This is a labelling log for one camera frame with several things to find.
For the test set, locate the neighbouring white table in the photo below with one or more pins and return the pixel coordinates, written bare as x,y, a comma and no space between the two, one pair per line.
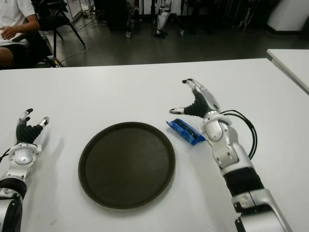
289,62

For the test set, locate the white curved panel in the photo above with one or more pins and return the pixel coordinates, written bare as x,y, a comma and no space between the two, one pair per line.
286,14

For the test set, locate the seated person white shirt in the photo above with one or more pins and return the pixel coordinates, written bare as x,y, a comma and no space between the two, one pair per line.
12,14

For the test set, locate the black chair under person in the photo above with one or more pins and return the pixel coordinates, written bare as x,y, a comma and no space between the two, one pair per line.
36,48

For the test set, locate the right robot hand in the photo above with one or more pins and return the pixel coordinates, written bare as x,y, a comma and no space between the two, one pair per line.
201,104

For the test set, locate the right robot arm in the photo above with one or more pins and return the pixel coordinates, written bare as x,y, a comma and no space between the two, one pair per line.
216,130

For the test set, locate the black wheeled cart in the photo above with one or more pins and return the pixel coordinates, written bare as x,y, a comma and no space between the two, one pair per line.
117,14

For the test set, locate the blue Oreo cookie pack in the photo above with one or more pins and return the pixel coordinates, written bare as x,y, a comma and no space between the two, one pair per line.
184,131

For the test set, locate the white humanoid robot legs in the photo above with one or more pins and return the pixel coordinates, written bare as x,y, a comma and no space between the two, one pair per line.
161,19

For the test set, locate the black empty chair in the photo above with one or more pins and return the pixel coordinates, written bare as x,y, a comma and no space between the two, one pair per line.
55,19

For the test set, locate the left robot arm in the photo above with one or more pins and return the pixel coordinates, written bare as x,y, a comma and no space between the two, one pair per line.
21,157

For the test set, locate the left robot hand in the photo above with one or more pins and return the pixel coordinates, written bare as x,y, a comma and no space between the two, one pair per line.
25,134

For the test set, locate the round dark brown tray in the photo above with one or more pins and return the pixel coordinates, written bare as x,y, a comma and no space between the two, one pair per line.
126,166

